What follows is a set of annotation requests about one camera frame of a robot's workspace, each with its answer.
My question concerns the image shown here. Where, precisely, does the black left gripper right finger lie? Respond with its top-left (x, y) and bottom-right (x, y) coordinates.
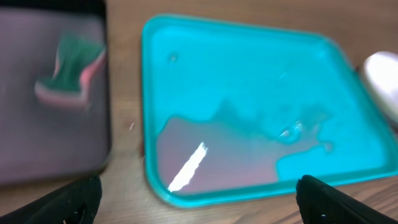
top-left (296, 175), bottom-right (397, 224)

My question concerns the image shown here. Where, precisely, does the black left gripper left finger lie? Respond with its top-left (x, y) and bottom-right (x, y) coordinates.
top-left (1, 175), bottom-right (102, 224)

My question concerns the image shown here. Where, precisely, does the white plate with red stain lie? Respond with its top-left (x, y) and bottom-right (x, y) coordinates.
top-left (359, 51), bottom-right (397, 127)

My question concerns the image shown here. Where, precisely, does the pink round sponge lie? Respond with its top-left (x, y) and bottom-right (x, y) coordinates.
top-left (34, 34), bottom-right (106, 108)

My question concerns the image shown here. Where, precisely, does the black tray with water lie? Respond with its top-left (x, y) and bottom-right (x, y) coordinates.
top-left (1, 0), bottom-right (111, 185)

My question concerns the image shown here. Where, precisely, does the teal plastic tray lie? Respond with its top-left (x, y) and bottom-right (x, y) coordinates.
top-left (141, 15), bottom-right (397, 208)

